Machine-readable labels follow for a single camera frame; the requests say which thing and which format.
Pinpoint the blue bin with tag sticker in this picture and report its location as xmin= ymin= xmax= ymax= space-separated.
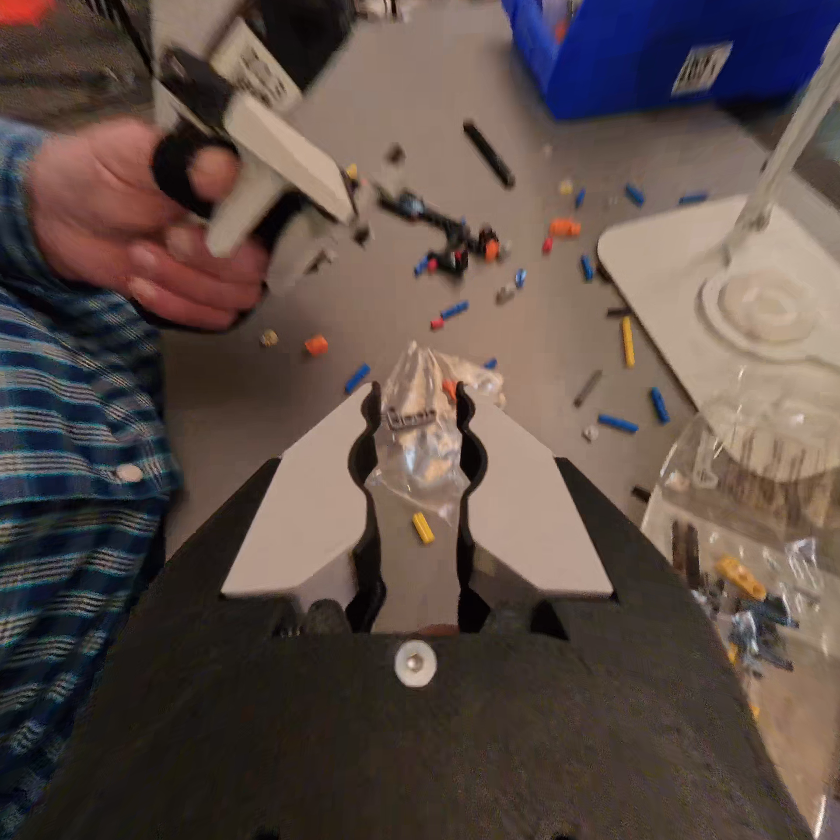
xmin=500 ymin=0 xmax=840 ymax=122

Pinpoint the orange plastic object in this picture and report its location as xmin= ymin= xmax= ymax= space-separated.
xmin=0 ymin=0 xmax=58 ymax=25

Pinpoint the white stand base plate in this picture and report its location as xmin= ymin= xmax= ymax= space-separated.
xmin=596 ymin=192 xmax=840 ymax=463

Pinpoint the person's left forearm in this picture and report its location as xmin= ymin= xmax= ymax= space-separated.
xmin=0 ymin=117 xmax=73 ymax=309

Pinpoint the large clear bag of parts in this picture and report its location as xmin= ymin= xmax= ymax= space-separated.
xmin=638 ymin=366 xmax=840 ymax=837

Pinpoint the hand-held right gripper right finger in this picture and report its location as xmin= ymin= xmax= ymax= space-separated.
xmin=456 ymin=381 xmax=616 ymax=635

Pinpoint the black lego frame assembly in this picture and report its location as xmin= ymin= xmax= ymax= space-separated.
xmin=373 ymin=184 xmax=508 ymax=278

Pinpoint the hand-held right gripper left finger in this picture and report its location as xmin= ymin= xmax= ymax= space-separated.
xmin=220 ymin=381 xmax=388 ymax=635

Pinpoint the person's left hand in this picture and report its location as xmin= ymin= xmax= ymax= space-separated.
xmin=28 ymin=120 xmax=271 ymax=330

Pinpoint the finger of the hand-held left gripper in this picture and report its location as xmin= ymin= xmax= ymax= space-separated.
xmin=225 ymin=91 xmax=361 ymax=225

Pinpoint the small clear bag of parts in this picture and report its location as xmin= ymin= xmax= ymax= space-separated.
xmin=363 ymin=340 xmax=508 ymax=527

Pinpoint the person's blue plaid shirt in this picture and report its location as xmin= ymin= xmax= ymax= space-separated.
xmin=0 ymin=289 xmax=186 ymax=840

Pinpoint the long black lego bar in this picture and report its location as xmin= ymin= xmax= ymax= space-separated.
xmin=461 ymin=119 xmax=517 ymax=189

